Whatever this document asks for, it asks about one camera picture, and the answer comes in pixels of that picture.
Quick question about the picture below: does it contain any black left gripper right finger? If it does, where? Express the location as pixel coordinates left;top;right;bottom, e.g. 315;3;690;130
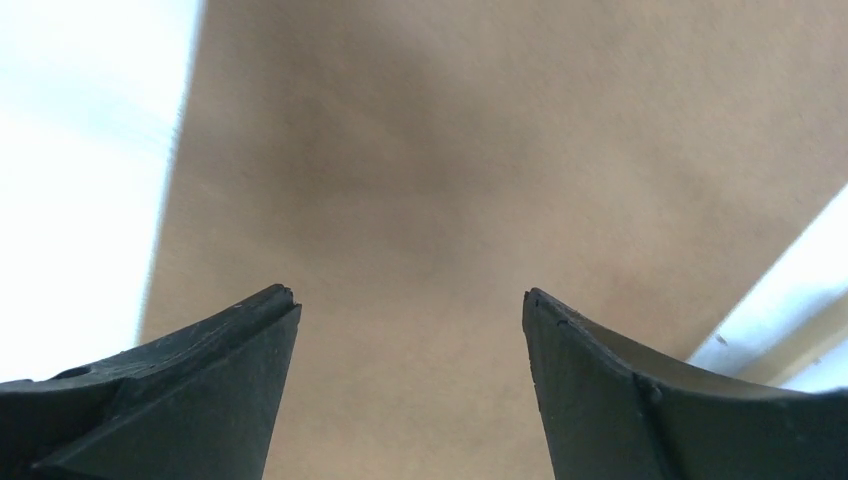
522;288;847;479

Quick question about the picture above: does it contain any wooden picture frame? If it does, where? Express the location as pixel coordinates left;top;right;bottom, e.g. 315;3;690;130
738;292;847;391

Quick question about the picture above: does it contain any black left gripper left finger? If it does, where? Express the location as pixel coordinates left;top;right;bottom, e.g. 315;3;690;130
1;284;301;479

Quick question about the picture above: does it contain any brown cardboard backing board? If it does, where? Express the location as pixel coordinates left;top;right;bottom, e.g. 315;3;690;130
143;1;847;479

